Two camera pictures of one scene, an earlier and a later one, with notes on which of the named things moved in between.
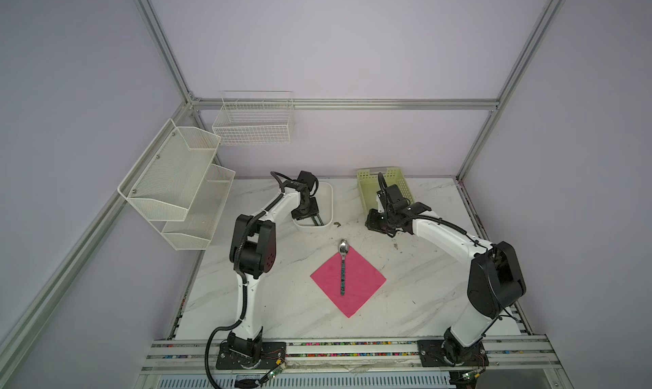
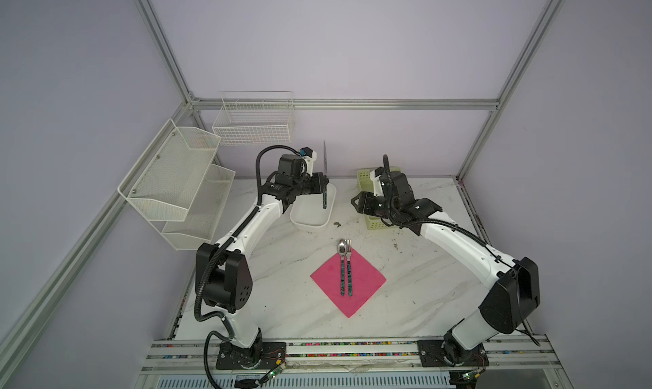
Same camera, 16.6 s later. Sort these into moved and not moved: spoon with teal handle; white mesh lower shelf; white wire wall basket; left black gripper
Moved: left black gripper
Not moved: white mesh lower shelf; white wire wall basket; spoon with teal handle
